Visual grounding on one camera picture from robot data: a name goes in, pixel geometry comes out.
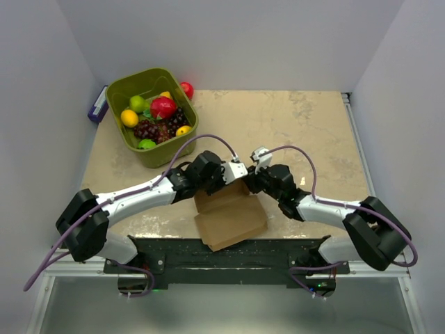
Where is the yellow lemon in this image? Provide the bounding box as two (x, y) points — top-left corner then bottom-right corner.
(175, 125), (192, 136)
(120, 109), (139, 128)

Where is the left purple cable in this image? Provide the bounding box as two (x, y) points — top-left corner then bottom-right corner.
(22, 134), (239, 292)

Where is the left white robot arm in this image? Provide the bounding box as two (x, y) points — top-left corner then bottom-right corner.
(56, 151), (227, 273)

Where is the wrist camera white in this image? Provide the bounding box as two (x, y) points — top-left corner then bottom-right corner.
(222, 161), (248, 184)
(250, 146), (273, 174)

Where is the yellow lemon left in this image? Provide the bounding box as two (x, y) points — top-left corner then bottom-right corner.
(120, 109), (139, 128)

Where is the green fruit front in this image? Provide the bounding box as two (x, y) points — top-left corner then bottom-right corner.
(137, 139), (156, 150)

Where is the brown cardboard box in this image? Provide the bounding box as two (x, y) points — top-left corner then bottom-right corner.
(194, 180), (268, 252)

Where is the green pear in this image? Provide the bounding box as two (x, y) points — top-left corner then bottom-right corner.
(129, 95), (149, 114)

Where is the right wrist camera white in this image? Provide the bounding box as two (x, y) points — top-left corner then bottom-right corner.
(250, 146), (273, 174)

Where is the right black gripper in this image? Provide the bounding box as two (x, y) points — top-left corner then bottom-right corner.
(242, 161), (283, 202)

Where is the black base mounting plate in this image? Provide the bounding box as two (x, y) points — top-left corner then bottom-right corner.
(104, 238), (350, 296)

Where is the red apple outside bin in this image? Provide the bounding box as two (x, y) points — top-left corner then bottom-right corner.
(180, 81), (195, 100)

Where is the blue white small box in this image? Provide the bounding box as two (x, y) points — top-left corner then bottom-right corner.
(88, 86), (108, 124)

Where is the green plastic bin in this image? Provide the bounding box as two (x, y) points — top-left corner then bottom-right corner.
(106, 68), (199, 168)

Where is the dark purple grape bunch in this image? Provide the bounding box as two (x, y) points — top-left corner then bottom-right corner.
(133, 108), (190, 144)

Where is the yellow fruit at back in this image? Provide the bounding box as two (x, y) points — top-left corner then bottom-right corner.
(159, 91), (172, 100)

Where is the aluminium frame rail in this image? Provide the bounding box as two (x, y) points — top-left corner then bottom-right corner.
(341, 91), (412, 279)

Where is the yellow lemon right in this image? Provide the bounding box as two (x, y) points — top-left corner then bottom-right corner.
(175, 125), (192, 136)

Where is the red pomegranate in bin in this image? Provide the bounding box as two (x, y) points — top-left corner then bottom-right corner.
(149, 97), (177, 120)

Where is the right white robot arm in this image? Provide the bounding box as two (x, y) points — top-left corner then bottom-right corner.
(243, 164), (418, 273)

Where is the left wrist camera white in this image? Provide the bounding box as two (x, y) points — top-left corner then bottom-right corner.
(222, 161), (248, 184)

